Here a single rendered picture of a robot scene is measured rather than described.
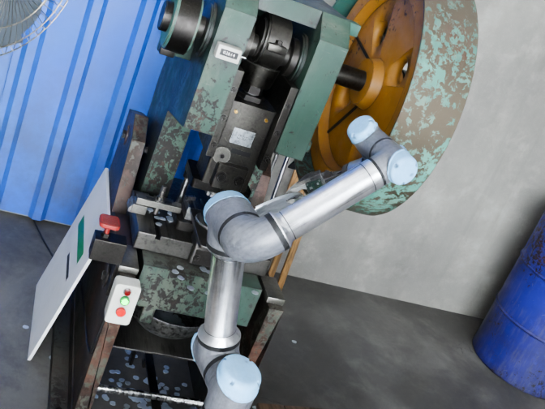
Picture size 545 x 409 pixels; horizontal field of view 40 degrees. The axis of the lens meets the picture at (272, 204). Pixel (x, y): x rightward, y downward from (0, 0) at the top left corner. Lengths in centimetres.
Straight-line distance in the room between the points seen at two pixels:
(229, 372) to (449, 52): 104
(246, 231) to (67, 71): 193
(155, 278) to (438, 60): 105
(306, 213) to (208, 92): 64
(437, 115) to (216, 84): 63
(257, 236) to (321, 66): 74
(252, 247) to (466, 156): 255
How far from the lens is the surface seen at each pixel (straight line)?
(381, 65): 244
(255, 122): 233
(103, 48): 346
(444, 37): 216
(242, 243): 172
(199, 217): 239
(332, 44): 226
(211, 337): 201
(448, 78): 214
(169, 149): 260
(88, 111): 355
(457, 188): 419
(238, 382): 192
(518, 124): 420
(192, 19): 221
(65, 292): 276
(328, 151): 261
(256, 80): 232
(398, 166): 175
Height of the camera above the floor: 174
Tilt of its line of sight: 21 degrees down
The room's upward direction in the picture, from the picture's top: 22 degrees clockwise
